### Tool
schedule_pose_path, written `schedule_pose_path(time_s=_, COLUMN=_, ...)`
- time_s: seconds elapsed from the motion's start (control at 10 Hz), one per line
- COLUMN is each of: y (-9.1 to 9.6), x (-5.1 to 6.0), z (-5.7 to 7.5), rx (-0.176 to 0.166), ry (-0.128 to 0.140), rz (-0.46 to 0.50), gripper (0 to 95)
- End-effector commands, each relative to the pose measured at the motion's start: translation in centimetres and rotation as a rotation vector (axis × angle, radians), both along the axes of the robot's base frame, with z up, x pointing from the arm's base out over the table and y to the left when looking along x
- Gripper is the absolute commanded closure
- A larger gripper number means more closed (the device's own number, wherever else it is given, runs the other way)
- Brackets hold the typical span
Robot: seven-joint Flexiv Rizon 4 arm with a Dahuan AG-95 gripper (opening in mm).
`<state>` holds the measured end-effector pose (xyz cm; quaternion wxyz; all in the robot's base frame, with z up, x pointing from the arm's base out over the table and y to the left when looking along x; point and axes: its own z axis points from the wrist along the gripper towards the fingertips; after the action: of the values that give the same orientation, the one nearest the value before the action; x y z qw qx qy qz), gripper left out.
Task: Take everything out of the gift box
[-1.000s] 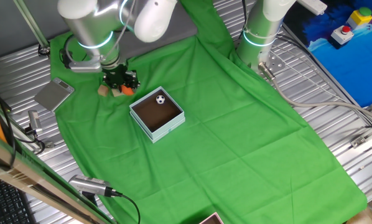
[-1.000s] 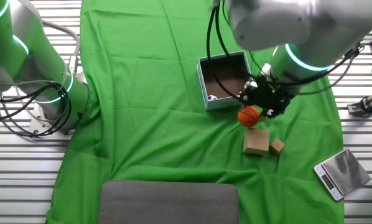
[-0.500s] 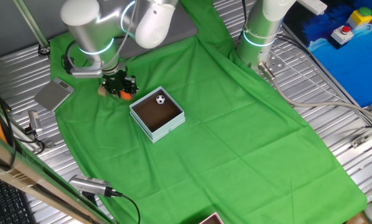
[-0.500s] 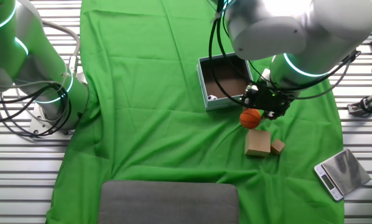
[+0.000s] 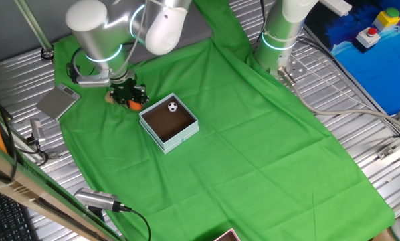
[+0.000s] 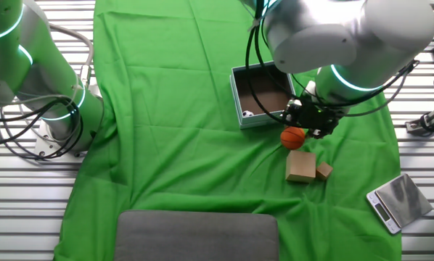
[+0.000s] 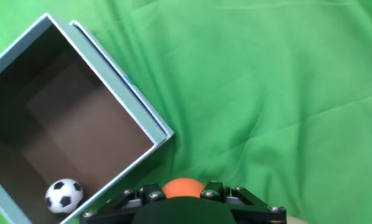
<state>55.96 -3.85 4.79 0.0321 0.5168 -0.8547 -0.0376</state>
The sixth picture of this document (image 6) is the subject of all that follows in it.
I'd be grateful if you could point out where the thick black cable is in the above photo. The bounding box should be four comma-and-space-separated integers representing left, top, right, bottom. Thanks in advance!
244, 0, 298, 128

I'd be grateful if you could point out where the grey robot hose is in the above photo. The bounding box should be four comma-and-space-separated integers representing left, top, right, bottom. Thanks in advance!
45, 21, 95, 90

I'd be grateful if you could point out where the pale blue gift box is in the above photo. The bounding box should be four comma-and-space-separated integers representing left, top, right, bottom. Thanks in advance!
229, 61, 298, 131

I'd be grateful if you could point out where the large wooden block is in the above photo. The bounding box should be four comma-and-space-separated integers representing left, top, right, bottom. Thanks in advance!
284, 149, 318, 184

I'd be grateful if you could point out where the small silver camera on mount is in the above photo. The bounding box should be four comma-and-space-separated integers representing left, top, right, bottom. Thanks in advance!
404, 107, 434, 138

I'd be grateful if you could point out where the small wooden cube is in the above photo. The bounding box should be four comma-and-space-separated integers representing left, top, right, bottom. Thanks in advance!
315, 160, 335, 181

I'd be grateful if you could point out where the looped black cable bundle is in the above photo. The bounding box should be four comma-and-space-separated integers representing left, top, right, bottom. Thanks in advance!
0, 96, 84, 160

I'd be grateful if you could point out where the thin black cable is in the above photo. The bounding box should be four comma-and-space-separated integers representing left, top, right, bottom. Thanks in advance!
253, 0, 420, 109

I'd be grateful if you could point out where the green cloth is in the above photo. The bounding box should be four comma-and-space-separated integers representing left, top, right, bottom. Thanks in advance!
53, 0, 403, 261

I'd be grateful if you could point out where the grey cushion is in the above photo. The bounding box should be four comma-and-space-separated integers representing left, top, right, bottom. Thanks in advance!
113, 210, 280, 261

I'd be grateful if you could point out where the orange mini basketball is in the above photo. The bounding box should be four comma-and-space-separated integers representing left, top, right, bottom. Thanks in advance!
279, 125, 307, 152

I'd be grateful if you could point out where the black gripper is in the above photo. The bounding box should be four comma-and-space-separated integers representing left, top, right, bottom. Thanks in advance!
281, 94, 345, 141

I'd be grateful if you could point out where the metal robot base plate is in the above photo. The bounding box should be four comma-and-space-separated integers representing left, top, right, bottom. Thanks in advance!
33, 126, 89, 163

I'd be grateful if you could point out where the silver digital scale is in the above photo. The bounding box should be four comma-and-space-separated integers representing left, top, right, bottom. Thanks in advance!
365, 173, 434, 236

